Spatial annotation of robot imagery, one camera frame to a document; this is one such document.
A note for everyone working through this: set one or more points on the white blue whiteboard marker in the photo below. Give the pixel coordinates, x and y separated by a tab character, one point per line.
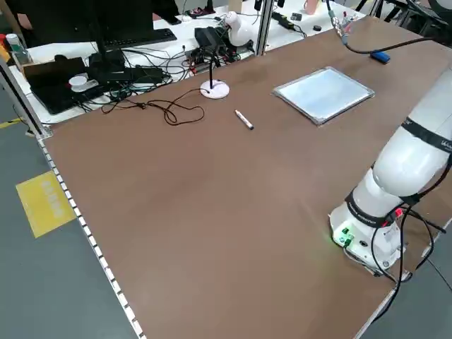
244	120

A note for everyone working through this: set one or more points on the blue whiteboard eraser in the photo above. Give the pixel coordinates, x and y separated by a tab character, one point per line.
380	56

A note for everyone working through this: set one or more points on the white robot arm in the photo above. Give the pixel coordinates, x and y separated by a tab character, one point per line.
443	5
399	166

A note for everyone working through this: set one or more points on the silver framed whiteboard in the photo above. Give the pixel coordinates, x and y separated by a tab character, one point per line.
323	93

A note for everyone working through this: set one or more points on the white desk lamp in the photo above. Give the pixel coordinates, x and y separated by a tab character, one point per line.
215	90

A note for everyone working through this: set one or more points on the circuit board with red light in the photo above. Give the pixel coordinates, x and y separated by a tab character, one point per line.
201	60

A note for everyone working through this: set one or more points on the long dark power supply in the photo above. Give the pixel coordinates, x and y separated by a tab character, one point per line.
210	37

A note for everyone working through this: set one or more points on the black keyboard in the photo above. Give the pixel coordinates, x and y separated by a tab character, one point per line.
141	37

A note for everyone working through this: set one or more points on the black desk power strip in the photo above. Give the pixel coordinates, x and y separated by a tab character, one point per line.
284	20

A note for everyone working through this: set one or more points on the white round puck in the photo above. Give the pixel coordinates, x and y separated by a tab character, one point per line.
79	82

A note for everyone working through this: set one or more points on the pink round container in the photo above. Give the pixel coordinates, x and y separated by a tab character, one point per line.
311	6

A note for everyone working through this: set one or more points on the yellow floor sign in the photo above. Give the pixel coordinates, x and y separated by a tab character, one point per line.
44	203

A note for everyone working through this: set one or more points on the clear plastic pen cup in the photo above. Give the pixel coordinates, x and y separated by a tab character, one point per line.
345	26

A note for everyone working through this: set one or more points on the black laptop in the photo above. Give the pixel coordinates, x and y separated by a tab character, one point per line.
53	88

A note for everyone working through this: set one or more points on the black computer monitor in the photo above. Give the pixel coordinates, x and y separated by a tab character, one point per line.
88	17

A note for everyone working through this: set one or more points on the aluminium corner frame post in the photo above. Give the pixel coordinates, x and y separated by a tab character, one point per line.
21	102

